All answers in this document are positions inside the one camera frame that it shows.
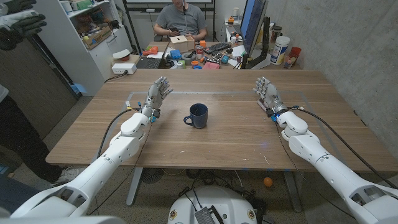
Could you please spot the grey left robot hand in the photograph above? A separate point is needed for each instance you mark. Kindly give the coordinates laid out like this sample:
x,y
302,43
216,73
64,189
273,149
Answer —
x,y
155,96

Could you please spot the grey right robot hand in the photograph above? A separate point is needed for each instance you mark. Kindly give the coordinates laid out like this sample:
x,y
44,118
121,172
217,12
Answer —
x,y
270,96

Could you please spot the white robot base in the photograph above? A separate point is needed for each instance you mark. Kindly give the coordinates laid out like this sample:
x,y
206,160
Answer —
x,y
214,205

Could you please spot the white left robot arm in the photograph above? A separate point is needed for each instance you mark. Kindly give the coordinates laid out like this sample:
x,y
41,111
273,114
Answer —
x,y
93,174

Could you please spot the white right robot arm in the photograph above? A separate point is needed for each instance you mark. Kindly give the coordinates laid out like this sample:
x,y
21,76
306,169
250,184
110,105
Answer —
x,y
329,168

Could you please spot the clear plastic cup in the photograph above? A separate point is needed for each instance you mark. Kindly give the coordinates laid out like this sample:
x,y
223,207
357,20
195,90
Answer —
x,y
289,60

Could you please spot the orange hand tool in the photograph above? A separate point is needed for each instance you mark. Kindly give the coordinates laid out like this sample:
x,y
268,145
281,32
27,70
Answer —
x,y
151,50

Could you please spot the red plastic cup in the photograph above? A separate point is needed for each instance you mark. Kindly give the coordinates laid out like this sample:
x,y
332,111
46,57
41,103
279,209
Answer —
x,y
296,51

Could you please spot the black laptop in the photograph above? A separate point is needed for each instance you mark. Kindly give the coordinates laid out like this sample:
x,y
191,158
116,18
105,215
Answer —
x,y
149,63

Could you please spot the white power box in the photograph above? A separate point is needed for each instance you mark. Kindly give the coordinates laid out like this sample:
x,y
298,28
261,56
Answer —
x,y
123,68

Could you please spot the blue plastic box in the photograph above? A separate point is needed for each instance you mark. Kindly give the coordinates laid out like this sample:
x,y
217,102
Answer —
x,y
175,54

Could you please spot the white plastic canister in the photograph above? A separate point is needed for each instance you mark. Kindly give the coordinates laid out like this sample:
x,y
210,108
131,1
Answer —
x,y
280,49

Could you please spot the dark blue mug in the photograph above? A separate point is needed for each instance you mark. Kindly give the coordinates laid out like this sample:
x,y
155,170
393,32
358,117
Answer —
x,y
199,118

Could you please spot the small cardboard box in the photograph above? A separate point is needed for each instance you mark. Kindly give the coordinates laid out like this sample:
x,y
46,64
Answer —
x,y
178,43

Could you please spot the small blue cylinder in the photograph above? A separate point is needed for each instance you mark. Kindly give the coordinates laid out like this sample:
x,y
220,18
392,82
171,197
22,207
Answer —
x,y
224,59

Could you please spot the dark jar with black lid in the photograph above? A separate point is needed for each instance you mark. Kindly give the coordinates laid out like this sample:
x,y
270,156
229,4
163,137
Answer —
x,y
276,33

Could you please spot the pink cloth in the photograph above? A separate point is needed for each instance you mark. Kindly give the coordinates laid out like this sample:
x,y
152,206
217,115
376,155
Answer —
x,y
211,66

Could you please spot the black keyboard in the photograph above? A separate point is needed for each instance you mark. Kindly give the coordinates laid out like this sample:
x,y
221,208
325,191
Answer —
x,y
217,47

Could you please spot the black computer monitor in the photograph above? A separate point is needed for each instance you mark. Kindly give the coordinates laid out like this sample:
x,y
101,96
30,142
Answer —
x,y
253,25

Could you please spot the seated person in grey shirt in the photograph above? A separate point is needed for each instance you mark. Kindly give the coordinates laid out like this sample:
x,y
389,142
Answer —
x,y
182,20

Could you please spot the white shelf unit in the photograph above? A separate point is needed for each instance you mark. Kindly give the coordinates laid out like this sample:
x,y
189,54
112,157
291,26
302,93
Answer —
x,y
77,62

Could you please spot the orange ball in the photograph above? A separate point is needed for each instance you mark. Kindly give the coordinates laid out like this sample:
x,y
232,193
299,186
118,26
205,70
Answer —
x,y
268,181

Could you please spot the grey table leg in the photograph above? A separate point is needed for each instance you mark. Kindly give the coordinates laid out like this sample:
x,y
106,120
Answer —
x,y
293,193
134,186

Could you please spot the white sneaker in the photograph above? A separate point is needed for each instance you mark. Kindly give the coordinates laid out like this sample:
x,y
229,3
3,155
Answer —
x,y
70,175

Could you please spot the black and white glove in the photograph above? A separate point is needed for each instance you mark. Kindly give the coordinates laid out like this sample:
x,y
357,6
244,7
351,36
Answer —
x,y
21,26

